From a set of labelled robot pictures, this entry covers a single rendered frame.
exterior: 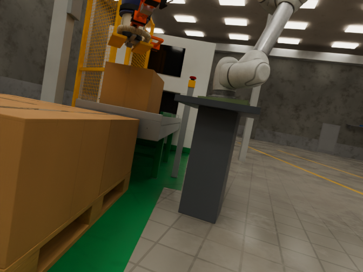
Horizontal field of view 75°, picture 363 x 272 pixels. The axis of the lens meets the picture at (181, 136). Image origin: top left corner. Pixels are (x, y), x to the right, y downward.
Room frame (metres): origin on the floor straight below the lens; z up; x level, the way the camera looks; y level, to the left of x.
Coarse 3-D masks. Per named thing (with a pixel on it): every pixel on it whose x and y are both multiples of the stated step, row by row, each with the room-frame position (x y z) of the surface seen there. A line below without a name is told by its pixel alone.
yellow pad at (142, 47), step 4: (140, 44) 1.74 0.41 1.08; (144, 44) 1.73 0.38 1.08; (148, 44) 1.73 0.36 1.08; (152, 44) 1.75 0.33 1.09; (136, 48) 1.87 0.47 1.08; (140, 48) 1.85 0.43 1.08; (144, 48) 1.82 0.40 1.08; (148, 48) 1.80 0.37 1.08; (136, 52) 2.01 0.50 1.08; (140, 52) 1.99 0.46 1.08; (144, 52) 1.96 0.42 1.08
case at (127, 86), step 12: (108, 72) 1.94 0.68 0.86; (120, 72) 1.93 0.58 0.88; (132, 72) 1.93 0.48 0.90; (144, 72) 1.92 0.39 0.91; (108, 84) 1.94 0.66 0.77; (120, 84) 1.93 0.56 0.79; (132, 84) 1.92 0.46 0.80; (144, 84) 1.92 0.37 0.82; (156, 84) 2.12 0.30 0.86; (108, 96) 1.94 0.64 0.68; (120, 96) 1.93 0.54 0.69; (132, 96) 1.92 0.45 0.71; (144, 96) 1.92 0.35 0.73; (156, 96) 2.21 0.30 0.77; (132, 108) 1.92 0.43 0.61; (144, 108) 1.92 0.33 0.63; (156, 108) 2.33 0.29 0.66
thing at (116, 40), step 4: (112, 32) 1.64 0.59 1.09; (112, 36) 1.67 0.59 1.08; (116, 36) 1.65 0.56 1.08; (120, 36) 1.66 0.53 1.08; (124, 36) 1.67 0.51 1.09; (112, 40) 1.78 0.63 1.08; (116, 40) 1.76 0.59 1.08; (120, 40) 1.74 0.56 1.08; (124, 40) 1.72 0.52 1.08; (108, 44) 1.93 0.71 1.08; (112, 44) 1.90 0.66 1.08; (116, 44) 1.87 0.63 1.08; (120, 44) 1.85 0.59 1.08
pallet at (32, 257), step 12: (120, 180) 1.53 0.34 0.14; (108, 192) 1.58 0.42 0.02; (120, 192) 1.62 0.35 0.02; (96, 204) 1.16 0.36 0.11; (108, 204) 1.39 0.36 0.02; (72, 216) 0.92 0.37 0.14; (84, 216) 1.11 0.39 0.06; (96, 216) 1.19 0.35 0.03; (60, 228) 0.83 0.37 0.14; (72, 228) 1.05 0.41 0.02; (84, 228) 1.07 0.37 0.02; (48, 240) 0.76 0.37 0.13; (60, 240) 0.94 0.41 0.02; (72, 240) 0.96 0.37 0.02; (36, 252) 0.71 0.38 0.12; (48, 252) 0.86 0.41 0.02; (60, 252) 0.87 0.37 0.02; (12, 264) 0.61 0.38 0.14; (24, 264) 0.66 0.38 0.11; (36, 264) 0.72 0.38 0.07; (48, 264) 0.79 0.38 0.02
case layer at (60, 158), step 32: (0, 96) 1.33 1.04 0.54; (0, 128) 0.58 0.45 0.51; (32, 128) 0.61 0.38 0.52; (64, 128) 0.76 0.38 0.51; (96, 128) 1.01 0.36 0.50; (128, 128) 1.50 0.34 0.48; (0, 160) 0.58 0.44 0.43; (32, 160) 0.63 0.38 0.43; (64, 160) 0.79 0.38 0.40; (96, 160) 1.07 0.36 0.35; (128, 160) 1.64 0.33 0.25; (0, 192) 0.58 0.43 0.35; (32, 192) 0.65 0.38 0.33; (64, 192) 0.83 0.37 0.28; (96, 192) 1.14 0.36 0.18; (0, 224) 0.58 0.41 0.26; (32, 224) 0.67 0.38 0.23; (0, 256) 0.58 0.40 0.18
